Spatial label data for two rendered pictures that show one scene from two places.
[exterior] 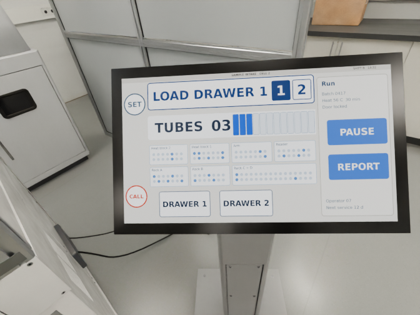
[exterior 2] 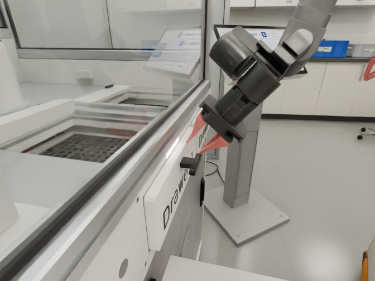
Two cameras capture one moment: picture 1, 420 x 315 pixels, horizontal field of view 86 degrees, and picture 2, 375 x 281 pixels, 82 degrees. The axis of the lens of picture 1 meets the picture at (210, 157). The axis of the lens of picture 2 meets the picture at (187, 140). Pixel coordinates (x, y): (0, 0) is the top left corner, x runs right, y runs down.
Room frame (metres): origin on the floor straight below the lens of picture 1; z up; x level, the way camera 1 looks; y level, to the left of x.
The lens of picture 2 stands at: (-0.50, 0.90, 1.13)
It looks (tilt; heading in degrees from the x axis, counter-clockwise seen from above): 25 degrees down; 328
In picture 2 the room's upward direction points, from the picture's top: straight up
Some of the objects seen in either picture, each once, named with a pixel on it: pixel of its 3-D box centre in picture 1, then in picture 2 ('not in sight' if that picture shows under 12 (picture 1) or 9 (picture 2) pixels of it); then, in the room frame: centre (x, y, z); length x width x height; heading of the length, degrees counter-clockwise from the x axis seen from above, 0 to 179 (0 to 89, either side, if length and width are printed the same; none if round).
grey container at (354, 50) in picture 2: not in sight; (363, 50); (1.04, -3.11, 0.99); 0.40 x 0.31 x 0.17; 52
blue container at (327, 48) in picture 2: not in sight; (318, 48); (1.39, -2.55, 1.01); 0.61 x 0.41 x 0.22; 52
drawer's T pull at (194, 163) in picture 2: not in sight; (190, 163); (-0.19, 0.70, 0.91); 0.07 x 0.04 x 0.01; 134
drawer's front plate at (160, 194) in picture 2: not in sight; (177, 174); (-0.17, 0.72, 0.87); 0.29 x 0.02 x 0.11; 134
